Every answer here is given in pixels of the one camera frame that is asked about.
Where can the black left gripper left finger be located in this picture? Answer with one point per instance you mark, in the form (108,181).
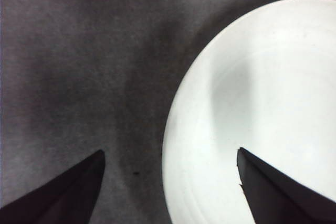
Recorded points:
(57,200)

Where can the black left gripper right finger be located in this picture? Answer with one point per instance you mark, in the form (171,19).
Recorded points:
(278,197)

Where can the white round plate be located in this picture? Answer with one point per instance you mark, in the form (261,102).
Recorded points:
(262,103)

